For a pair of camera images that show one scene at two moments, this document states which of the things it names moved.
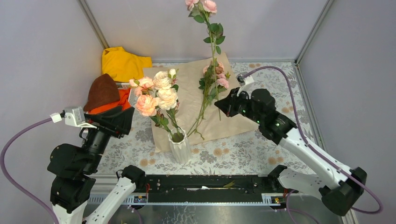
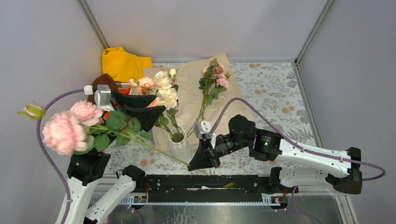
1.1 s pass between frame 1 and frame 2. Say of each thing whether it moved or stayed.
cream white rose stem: stayed
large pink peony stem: moved
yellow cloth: stayed
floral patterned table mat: stayed
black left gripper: moved
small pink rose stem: stayed
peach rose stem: stayed
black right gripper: moved
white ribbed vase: stayed
